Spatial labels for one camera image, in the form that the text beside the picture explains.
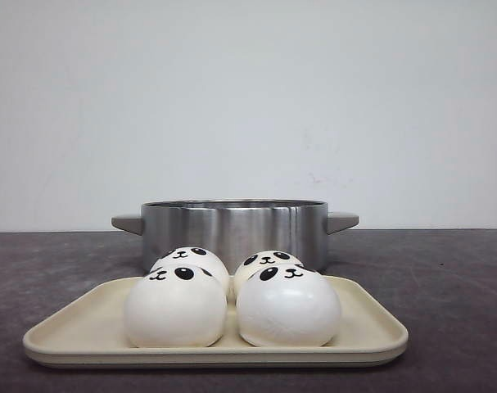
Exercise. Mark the panda bun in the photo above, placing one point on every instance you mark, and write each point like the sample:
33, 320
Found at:
260, 260
199, 257
179, 305
288, 305

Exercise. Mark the stainless steel steamer pot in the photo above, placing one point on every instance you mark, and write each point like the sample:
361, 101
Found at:
236, 229

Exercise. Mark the cream rectangular tray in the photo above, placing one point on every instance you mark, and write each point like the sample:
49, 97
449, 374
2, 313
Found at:
89, 333

